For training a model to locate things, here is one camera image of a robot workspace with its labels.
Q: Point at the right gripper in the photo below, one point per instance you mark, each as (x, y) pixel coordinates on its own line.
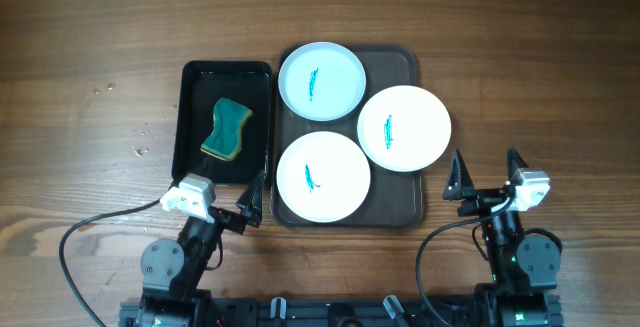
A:
(486, 200)

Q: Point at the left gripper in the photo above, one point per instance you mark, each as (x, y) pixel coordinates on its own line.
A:
(249, 206)

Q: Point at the green yellow sponge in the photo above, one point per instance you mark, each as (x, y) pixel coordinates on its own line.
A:
(225, 140)

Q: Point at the white plate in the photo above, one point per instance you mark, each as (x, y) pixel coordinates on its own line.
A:
(322, 81)
(323, 177)
(404, 128)

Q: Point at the white plate bottom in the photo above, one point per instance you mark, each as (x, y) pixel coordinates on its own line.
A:
(323, 177)

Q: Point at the white plate top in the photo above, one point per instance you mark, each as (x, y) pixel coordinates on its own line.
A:
(322, 81)

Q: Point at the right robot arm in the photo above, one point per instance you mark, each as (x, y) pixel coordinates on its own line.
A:
(524, 262)

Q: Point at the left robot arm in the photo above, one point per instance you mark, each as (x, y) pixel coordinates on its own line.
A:
(172, 269)

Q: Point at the black rectangular tray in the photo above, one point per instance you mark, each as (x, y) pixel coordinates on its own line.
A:
(203, 83)

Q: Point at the brown plastic serving tray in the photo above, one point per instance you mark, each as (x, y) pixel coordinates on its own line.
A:
(395, 199)

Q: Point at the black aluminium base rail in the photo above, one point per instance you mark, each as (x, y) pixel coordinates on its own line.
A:
(391, 311)

